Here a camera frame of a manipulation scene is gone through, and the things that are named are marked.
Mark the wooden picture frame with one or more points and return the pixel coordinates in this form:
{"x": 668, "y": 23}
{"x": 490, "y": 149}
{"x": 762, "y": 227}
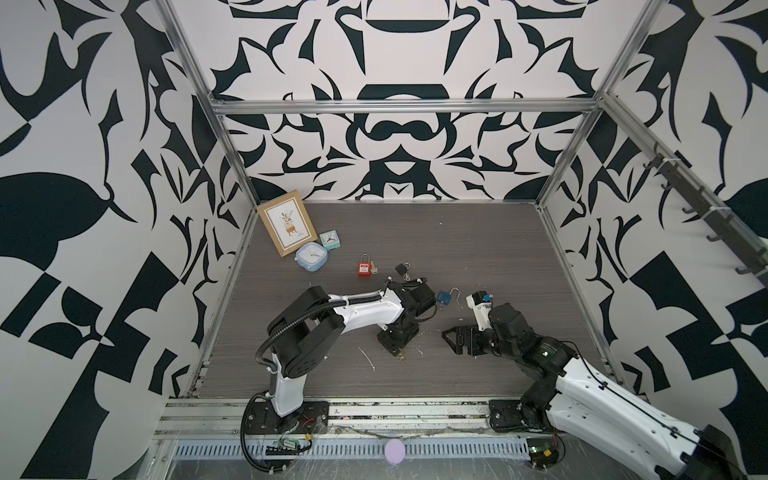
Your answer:
{"x": 287, "y": 222}

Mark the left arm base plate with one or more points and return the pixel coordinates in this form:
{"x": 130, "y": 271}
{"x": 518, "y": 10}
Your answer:
{"x": 260, "y": 418}

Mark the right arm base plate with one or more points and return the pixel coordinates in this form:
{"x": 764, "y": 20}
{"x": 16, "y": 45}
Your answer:
{"x": 507, "y": 416}

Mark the purple round lid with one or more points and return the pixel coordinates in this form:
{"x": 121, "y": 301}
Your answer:
{"x": 395, "y": 451}

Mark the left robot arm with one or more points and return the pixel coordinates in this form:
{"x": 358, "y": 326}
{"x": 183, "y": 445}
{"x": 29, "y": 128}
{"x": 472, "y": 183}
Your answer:
{"x": 298, "y": 341}

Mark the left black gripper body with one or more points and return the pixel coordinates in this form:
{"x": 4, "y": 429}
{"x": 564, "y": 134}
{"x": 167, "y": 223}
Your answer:
{"x": 396, "y": 340}

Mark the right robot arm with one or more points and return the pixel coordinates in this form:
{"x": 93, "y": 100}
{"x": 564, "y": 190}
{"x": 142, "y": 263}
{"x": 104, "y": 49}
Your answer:
{"x": 569, "y": 395}

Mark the green square alarm clock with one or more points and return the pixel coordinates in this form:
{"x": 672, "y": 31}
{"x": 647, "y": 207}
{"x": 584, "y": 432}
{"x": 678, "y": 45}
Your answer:
{"x": 330, "y": 240}

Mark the red padlock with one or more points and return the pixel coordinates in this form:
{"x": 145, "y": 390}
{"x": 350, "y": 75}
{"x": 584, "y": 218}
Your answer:
{"x": 365, "y": 266}

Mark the right circuit board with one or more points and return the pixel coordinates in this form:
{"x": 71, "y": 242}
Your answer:
{"x": 545, "y": 453}

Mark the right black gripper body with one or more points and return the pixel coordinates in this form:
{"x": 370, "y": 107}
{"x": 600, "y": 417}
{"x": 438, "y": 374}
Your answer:
{"x": 500, "y": 348}

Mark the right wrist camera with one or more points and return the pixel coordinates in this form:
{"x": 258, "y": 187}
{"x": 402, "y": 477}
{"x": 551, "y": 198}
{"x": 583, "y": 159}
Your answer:
{"x": 481, "y": 302}

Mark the blue square alarm clock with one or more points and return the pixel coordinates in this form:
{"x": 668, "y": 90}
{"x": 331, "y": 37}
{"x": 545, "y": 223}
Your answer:
{"x": 311, "y": 256}

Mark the left circuit board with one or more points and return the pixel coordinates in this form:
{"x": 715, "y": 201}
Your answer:
{"x": 289, "y": 447}

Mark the circuit board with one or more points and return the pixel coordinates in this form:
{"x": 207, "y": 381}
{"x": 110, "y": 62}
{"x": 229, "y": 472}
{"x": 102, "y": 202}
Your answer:
{"x": 289, "y": 447}
{"x": 545, "y": 453}

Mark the blue padlock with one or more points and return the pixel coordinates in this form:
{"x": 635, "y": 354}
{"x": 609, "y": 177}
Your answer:
{"x": 445, "y": 298}

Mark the black coat hook rack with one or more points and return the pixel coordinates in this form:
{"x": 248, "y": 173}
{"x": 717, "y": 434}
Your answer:
{"x": 703, "y": 204}

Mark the white slotted cable duct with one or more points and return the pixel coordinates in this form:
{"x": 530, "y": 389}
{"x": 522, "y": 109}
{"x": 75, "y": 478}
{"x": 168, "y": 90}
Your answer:
{"x": 372, "y": 448}

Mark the small black padlock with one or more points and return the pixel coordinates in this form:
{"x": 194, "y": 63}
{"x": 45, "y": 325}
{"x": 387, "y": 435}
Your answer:
{"x": 403, "y": 271}

